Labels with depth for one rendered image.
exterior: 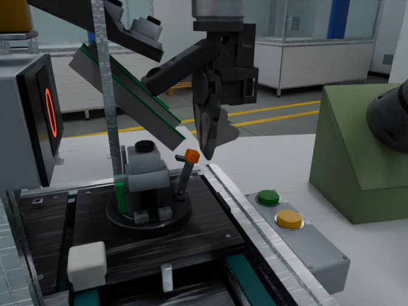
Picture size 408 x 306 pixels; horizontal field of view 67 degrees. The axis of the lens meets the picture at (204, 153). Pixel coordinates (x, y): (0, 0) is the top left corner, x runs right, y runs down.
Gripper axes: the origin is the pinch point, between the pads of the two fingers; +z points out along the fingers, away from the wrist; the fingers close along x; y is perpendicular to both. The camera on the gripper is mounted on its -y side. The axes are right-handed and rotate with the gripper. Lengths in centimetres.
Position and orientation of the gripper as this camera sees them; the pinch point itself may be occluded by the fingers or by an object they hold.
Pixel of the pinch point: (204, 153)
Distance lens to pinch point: 51.1
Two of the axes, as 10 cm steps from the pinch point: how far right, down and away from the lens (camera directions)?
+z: 0.0, 9.2, 4.0
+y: 9.5, -1.3, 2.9
